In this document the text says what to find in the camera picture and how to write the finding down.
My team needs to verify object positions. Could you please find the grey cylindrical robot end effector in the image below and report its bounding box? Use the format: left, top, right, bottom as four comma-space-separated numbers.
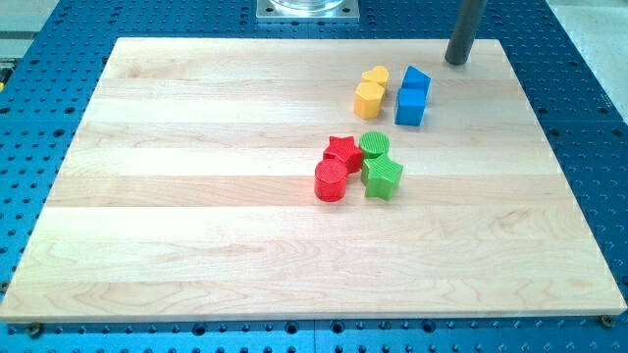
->
445, 0, 488, 66

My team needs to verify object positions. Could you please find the green star block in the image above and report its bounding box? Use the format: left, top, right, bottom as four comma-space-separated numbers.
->
361, 154, 403, 201

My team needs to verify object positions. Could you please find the red star block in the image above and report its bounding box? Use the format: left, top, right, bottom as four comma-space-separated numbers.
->
323, 136, 363, 174

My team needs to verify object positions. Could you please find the blue perforated metal table plate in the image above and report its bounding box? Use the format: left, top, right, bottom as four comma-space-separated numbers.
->
1, 1, 627, 352

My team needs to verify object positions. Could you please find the blue cube block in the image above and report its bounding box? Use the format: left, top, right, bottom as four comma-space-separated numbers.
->
394, 88, 426, 126

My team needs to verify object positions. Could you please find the blue triangle block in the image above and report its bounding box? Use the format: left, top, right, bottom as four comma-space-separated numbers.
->
401, 66, 432, 96

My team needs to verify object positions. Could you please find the yellow hexagon block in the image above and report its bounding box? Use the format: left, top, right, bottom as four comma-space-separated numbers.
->
353, 81, 386, 119

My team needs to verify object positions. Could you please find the yellow heart block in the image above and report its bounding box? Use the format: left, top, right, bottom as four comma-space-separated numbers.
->
362, 66, 390, 88

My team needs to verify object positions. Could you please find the red cylinder block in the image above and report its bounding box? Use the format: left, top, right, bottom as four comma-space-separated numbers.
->
314, 159, 347, 202

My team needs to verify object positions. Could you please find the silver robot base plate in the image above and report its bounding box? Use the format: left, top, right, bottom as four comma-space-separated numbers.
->
255, 0, 360, 23

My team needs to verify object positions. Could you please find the green cylinder block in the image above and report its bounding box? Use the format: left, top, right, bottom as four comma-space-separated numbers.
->
358, 131, 390, 159

